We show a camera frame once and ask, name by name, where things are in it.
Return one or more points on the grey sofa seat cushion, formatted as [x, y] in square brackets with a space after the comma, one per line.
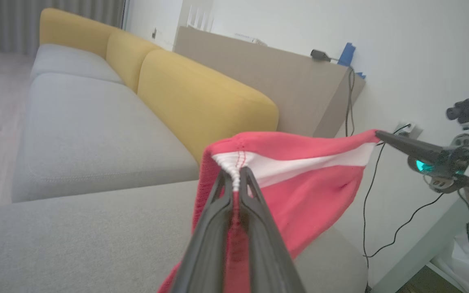
[88, 134]
[67, 63]

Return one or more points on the yellow sofa back cushion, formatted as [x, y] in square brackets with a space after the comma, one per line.
[75, 30]
[128, 57]
[202, 97]

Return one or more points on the blue object on cabinet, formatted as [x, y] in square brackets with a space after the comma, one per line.
[347, 55]

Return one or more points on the grey curtain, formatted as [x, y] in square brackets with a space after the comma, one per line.
[35, 20]

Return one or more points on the red Bulls jersey top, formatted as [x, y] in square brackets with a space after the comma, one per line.
[299, 203]

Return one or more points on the black power adapter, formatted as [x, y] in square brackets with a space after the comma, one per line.
[320, 55]

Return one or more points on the small dark wall outlet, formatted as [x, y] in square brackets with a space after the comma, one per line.
[154, 33]

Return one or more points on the white wall socket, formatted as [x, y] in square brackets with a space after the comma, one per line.
[411, 130]

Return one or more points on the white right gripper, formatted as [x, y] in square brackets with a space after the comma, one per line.
[454, 162]

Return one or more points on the white antenna device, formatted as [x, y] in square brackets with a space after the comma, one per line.
[201, 18]

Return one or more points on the large grey sofa chaise cushion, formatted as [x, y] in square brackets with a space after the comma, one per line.
[75, 244]

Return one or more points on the white flat device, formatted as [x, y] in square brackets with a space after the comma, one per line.
[250, 39]

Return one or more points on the beige brown sideboard cabinet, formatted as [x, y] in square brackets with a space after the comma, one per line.
[259, 73]

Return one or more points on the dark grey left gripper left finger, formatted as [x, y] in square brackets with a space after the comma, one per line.
[208, 244]

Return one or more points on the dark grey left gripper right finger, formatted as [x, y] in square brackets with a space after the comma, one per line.
[269, 252]

